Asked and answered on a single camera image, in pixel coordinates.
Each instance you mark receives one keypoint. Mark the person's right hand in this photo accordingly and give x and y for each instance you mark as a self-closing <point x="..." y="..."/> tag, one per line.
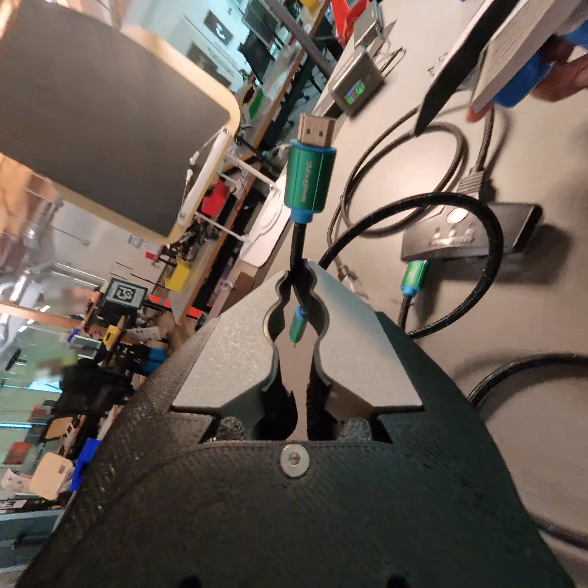
<point x="565" y="73"/>

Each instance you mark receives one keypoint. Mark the printed marker tag sign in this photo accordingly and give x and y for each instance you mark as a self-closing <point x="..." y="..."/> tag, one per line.
<point x="125" y="296"/>

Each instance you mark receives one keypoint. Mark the yellow plastic bin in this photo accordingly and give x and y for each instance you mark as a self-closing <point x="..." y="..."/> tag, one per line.
<point x="178" y="275"/>

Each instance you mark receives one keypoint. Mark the beige box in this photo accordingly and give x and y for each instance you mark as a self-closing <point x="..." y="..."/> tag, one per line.
<point x="50" y="475"/>

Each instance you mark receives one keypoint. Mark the grey power station with display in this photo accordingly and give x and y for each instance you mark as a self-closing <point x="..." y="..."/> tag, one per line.
<point x="353" y="78"/>

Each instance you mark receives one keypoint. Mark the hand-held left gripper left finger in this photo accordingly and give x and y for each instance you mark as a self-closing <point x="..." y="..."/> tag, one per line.
<point x="229" y="358"/>

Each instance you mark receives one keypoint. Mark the black HDMI switch box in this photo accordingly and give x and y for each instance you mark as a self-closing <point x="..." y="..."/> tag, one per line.
<point x="505" y="225"/>

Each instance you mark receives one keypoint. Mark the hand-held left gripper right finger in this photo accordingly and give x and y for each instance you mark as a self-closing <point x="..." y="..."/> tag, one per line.
<point x="367" y="367"/>

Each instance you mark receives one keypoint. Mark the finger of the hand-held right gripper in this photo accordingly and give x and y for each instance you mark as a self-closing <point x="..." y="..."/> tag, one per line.
<point x="519" y="50"/>
<point x="452" y="69"/>

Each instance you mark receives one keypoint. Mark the red plastic bin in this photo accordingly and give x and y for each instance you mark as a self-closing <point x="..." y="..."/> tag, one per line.
<point x="215" y="200"/>

